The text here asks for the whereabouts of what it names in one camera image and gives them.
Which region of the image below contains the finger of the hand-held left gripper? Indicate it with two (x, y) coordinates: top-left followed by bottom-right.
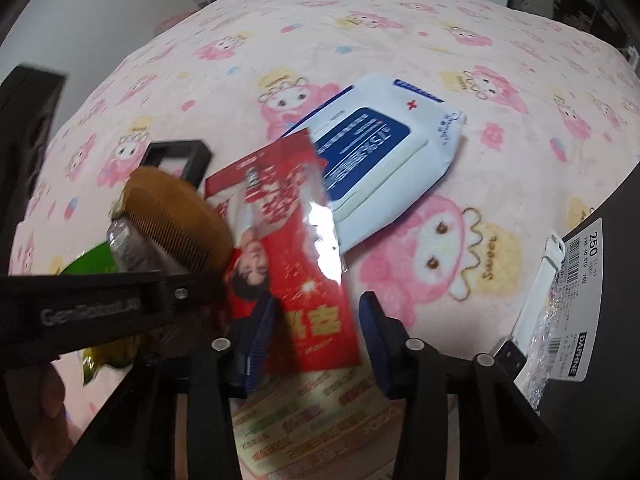
(140, 140), (213, 186)
(0, 272), (228, 363)

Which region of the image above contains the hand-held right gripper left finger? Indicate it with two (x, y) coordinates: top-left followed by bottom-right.
(65, 292), (277, 480)

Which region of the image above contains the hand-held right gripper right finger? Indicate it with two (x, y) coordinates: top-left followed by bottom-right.
(359, 290), (558, 480)

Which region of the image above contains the green yellow corn packet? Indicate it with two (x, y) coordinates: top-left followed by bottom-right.
(57, 242), (143, 386)

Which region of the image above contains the brown wooden comb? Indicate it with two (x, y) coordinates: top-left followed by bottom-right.
(122, 167), (236, 277)

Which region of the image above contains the red printed packet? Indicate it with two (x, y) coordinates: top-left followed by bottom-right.
(204, 129), (363, 376)

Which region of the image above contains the dark cardboard shoe box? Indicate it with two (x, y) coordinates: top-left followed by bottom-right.
(517, 160), (640, 480)

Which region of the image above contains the brown snack packet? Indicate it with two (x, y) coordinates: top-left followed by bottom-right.
(106, 219), (176, 277)

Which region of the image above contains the white smartwatch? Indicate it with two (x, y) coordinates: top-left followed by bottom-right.
(492, 231), (567, 361)

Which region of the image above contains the white blue wet wipes pack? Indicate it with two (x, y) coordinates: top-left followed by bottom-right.
(280, 72), (468, 252)

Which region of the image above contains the pink printed blanket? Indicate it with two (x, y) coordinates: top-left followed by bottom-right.
(10, 0), (640, 480)

